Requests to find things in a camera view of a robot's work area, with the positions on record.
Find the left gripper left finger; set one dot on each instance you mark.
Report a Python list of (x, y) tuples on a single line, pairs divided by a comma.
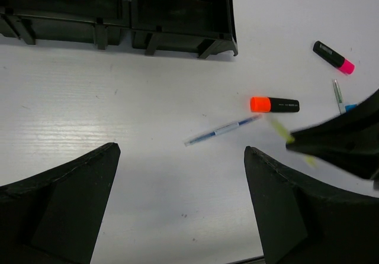
[(55, 216)]

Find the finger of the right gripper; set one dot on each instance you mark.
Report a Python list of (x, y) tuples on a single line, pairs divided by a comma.
[(348, 141)]

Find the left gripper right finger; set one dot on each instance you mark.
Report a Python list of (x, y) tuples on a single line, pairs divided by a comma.
[(303, 220)]

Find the yellow thin pen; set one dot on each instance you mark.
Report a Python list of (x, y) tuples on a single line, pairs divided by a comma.
[(288, 137)]

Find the blue ballpoint pen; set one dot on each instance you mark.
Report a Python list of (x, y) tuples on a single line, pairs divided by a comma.
[(221, 130)]

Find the blue highlighter marker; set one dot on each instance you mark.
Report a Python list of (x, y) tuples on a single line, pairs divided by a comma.
[(350, 107)]

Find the pink highlighter marker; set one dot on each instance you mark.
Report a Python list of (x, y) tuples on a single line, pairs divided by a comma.
[(333, 58)]

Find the orange highlighter marker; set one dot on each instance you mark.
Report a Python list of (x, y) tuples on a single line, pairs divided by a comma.
[(263, 104)]

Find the black four-compartment organizer tray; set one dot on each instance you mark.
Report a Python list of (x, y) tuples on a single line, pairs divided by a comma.
[(203, 27)]

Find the metal mounting rail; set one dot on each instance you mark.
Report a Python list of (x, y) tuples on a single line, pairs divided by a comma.
[(253, 260)]

